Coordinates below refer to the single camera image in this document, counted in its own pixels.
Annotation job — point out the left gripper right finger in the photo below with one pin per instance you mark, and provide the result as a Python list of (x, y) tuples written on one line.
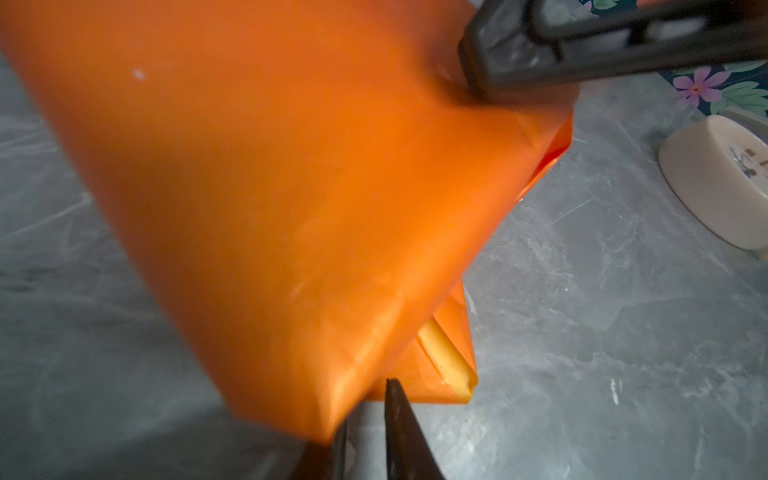
[(408, 455)]

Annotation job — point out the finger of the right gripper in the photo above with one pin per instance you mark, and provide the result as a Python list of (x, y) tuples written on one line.
[(510, 45)]

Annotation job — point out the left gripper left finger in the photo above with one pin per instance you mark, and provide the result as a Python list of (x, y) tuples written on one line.
[(323, 462)]

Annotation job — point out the white round clock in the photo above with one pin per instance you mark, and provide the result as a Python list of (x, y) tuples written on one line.
[(717, 167)]

